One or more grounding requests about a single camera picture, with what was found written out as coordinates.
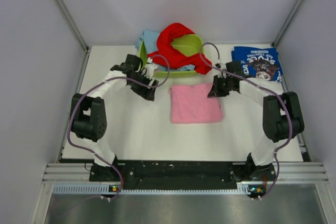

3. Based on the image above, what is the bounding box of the aluminium corner post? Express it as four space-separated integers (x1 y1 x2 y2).
271 0 305 47
54 0 89 52

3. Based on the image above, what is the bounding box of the folded blue printed t shirt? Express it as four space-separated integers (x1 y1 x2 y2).
231 46 283 82

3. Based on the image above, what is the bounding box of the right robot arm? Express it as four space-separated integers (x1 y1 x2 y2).
208 61 305 180

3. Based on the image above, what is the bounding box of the light blue t shirt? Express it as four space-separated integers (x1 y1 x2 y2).
134 29 195 71

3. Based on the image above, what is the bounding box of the aluminium frame rail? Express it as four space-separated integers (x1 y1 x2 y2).
43 162 329 184

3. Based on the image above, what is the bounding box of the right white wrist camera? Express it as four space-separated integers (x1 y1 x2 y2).
215 61 226 69

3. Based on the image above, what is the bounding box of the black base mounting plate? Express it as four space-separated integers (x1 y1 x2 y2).
89 160 276 189

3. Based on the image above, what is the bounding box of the red t shirt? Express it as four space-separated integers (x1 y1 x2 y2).
146 23 212 75

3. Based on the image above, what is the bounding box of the green plastic basin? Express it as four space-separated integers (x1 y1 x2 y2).
138 34 203 78

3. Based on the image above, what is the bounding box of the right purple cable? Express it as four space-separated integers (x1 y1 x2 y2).
198 42 295 200

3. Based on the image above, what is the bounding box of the pink t shirt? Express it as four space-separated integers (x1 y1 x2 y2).
170 83 224 124

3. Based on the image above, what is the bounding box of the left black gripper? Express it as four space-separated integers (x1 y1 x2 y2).
129 70 158 101

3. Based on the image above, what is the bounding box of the left aluminium corner post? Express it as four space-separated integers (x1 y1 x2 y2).
54 0 89 52

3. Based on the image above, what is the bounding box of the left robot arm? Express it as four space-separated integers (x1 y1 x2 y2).
67 54 159 180

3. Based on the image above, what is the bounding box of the purple cable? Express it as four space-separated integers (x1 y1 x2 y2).
67 54 170 200
198 42 295 200

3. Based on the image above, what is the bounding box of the grey slotted cable duct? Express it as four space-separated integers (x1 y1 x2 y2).
52 184 251 195

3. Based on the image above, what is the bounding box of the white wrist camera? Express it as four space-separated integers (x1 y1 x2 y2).
215 61 226 69
145 58 158 78

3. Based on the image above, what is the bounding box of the right aluminium corner post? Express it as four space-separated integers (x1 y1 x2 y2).
271 0 305 47

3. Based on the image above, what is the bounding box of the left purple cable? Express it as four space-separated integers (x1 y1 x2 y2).
67 54 170 200

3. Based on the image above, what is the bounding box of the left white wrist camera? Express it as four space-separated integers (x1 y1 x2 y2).
145 58 158 78

